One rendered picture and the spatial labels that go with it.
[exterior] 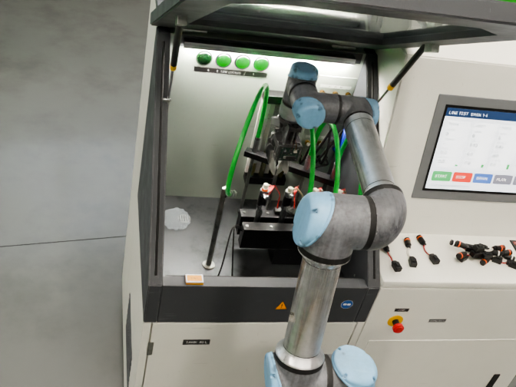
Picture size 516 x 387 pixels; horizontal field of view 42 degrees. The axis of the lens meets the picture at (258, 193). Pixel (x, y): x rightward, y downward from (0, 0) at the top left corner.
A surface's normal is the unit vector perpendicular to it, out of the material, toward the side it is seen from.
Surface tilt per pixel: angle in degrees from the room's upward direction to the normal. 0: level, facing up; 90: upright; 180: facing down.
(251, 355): 90
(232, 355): 90
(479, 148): 76
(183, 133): 90
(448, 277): 0
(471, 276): 0
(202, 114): 90
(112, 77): 0
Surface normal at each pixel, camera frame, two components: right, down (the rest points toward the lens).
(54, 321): 0.19, -0.76
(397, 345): 0.16, 0.64
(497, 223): 0.21, 0.44
